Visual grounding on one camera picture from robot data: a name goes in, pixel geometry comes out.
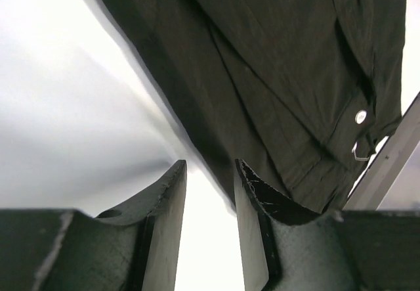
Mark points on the black long sleeve shirt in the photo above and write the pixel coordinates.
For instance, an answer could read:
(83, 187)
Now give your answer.
(302, 90)

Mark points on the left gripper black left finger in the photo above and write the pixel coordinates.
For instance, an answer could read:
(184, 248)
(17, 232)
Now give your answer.
(132, 246)

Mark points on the aluminium frame rail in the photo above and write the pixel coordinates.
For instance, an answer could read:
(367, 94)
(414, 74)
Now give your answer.
(391, 182)

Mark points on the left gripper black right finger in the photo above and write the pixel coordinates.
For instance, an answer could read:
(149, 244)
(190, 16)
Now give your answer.
(285, 246)

